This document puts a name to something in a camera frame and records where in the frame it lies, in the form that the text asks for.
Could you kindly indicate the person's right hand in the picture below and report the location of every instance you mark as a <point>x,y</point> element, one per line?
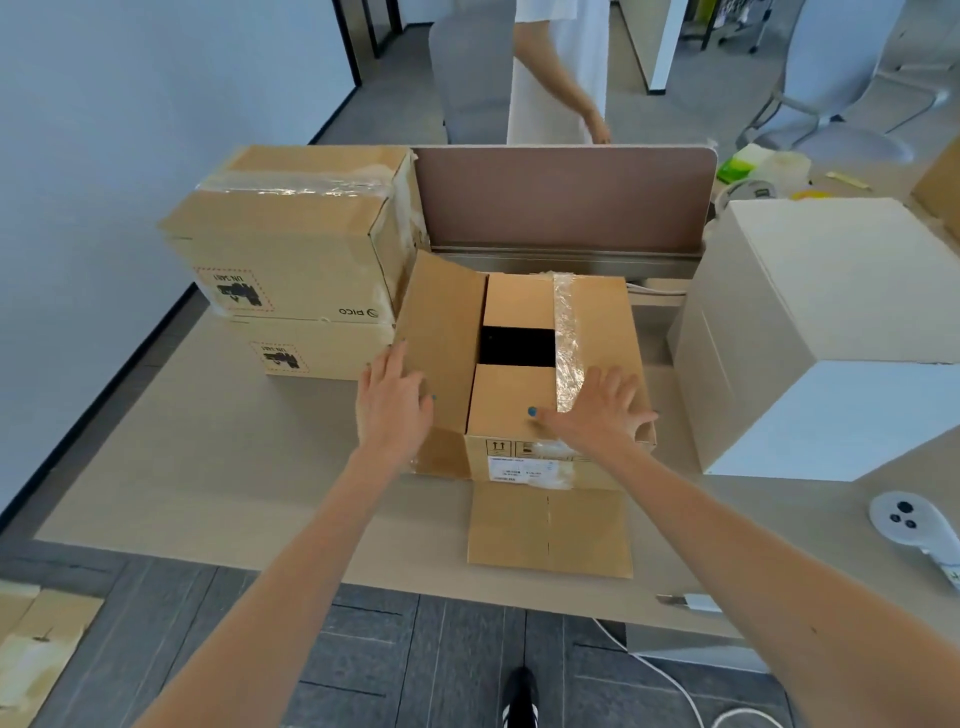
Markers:
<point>600,420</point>

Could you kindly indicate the person's left hand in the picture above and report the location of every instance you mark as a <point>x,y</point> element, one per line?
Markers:
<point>394,420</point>

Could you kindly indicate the brown cardboard box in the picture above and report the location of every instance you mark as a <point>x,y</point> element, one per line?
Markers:
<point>941,191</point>
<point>442,330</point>
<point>45,645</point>
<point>330,349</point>
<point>285,247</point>

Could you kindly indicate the white box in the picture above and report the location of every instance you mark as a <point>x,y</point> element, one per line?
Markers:
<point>787,457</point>
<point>840,277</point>

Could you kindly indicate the white utility knife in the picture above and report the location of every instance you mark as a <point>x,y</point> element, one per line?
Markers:
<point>697,603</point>

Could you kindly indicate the person's left forearm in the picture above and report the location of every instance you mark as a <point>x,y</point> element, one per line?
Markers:
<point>285,607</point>

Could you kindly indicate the person's right forearm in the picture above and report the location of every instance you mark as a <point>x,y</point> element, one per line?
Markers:
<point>787,600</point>

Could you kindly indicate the mauve desk divider panel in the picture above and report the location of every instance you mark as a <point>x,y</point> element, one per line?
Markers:
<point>562,195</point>

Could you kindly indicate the white tape roll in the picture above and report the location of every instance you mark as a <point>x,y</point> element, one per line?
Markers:
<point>739,191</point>

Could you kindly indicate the black striped shoe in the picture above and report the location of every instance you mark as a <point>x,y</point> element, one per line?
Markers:
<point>520,697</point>

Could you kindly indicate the green tissue pack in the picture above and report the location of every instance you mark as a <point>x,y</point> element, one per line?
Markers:
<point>739,165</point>

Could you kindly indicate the yellow lid jar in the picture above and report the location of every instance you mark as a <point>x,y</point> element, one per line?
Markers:
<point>811,194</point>

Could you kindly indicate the white plastic tub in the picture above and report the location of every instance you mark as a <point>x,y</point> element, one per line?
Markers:
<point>784,169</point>

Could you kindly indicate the white handheld controller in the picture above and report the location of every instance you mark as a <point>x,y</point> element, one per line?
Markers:
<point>904,517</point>

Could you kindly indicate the small yellow packet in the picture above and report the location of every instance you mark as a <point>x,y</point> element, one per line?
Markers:
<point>847,180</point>

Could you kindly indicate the black door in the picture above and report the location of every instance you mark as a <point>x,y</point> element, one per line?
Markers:
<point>360,37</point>

